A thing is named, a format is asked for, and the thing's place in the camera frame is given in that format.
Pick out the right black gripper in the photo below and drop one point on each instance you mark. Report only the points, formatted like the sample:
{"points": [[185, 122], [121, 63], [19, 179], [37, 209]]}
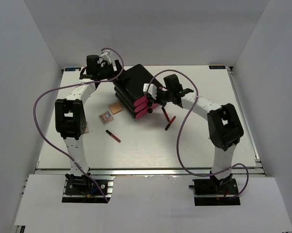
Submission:
{"points": [[154, 101]]}

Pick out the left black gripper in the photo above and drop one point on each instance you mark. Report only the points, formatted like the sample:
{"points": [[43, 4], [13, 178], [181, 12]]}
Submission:
{"points": [[119, 68]]}

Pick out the pink drawer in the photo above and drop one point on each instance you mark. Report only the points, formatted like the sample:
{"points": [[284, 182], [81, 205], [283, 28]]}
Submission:
{"points": [[146, 110], [140, 107], [142, 99]]}

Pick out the black pink drawer organizer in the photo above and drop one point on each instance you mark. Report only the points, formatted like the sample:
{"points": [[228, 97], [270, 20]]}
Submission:
{"points": [[130, 88]]}

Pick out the beige square sponge pad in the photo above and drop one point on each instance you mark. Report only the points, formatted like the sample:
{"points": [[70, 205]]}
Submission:
{"points": [[115, 108]]}

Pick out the clear eyeshadow palette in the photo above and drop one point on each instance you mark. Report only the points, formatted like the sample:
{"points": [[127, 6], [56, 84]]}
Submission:
{"points": [[106, 117]]}

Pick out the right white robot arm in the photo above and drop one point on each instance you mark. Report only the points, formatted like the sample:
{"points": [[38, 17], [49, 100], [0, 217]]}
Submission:
{"points": [[224, 126]]}

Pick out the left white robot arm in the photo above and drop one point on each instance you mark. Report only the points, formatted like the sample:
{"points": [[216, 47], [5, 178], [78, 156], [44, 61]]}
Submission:
{"points": [[70, 119]]}

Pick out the red lip gloss front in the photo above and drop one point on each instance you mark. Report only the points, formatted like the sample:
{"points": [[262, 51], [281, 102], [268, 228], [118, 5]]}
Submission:
{"points": [[170, 123]]}

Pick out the red lip gloss left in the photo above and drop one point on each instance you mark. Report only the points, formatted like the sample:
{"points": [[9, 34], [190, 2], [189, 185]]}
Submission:
{"points": [[113, 136]]}

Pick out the blue label left corner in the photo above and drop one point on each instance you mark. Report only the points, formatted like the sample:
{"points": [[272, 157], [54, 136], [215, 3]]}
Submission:
{"points": [[72, 69]]}

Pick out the blue label corner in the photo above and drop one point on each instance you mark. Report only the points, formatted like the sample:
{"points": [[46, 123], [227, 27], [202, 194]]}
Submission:
{"points": [[217, 67], [72, 69]]}

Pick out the blue label right corner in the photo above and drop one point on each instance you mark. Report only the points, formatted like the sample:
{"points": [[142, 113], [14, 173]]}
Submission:
{"points": [[217, 67]]}

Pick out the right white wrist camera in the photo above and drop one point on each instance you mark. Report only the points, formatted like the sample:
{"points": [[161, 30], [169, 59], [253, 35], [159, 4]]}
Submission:
{"points": [[150, 90]]}

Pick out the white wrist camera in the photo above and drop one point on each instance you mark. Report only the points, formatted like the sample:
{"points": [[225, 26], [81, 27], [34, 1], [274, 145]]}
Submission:
{"points": [[106, 55], [150, 90]]}

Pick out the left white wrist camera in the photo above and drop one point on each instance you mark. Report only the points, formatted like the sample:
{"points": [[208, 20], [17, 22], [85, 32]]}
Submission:
{"points": [[106, 55]]}

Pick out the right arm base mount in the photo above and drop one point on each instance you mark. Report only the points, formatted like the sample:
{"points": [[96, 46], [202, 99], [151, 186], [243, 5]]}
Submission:
{"points": [[207, 193]]}

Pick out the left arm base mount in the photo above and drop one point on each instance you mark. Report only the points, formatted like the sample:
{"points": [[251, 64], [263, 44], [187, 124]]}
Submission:
{"points": [[81, 189]]}

